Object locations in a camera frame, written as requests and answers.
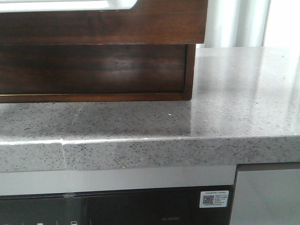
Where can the wooden drawer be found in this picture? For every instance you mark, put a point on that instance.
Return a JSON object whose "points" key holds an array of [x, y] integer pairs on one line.
{"points": [[93, 70], [147, 22]]}

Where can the black built-in oven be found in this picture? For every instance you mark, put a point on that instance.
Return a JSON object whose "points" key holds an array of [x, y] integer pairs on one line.
{"points": [[154, 206]]}

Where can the white curtain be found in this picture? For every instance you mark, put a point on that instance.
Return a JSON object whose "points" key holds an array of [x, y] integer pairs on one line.
{"points": [[252, 23]]}

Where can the white tray in drawer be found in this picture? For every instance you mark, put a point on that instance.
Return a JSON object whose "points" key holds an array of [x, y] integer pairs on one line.
{"points": [[14, 6]]}

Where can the grey cabinet door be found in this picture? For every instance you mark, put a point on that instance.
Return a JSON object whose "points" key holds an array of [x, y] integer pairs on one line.
{"points": [[269, 197]]}

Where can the white QR code sticker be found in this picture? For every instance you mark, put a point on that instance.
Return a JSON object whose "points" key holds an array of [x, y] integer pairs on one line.
{"points": [[213, 199]]}

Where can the dark wooden drawer cabinet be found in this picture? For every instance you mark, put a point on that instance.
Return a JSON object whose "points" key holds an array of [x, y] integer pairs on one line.
{"points": [[189, 75]]}

